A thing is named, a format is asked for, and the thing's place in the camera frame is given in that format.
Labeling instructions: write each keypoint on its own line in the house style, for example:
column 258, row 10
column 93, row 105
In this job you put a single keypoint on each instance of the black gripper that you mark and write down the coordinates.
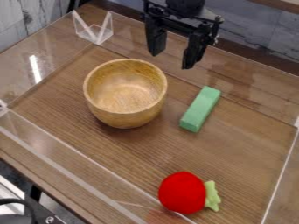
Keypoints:
column 186, row 17

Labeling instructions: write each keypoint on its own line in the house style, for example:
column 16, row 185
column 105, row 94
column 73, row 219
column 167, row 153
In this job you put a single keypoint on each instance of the black table leg clamp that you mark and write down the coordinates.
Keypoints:
column 44, row 216

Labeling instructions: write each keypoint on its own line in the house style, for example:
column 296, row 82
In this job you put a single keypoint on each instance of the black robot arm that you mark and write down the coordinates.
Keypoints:
column 184, row 17

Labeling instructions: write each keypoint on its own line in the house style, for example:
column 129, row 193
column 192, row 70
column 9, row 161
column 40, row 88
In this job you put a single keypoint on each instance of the clear acrylic corner bracket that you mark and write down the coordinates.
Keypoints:
column 93, row 33

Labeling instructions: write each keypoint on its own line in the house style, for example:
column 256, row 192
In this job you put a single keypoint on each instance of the brown wooden bowl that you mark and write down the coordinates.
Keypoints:
column 125, row 90

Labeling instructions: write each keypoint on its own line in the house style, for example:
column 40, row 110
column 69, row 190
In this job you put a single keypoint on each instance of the green rectangular block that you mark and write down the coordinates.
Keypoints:
column 200, row 108

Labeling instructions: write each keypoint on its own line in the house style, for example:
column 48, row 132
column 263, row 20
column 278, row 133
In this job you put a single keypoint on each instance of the clear acrylic tray wall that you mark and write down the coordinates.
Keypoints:
column 87, row 188

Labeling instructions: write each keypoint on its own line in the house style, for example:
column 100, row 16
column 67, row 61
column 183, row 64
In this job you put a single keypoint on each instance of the red plush strawberry toy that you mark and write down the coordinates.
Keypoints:
column 186, row 194

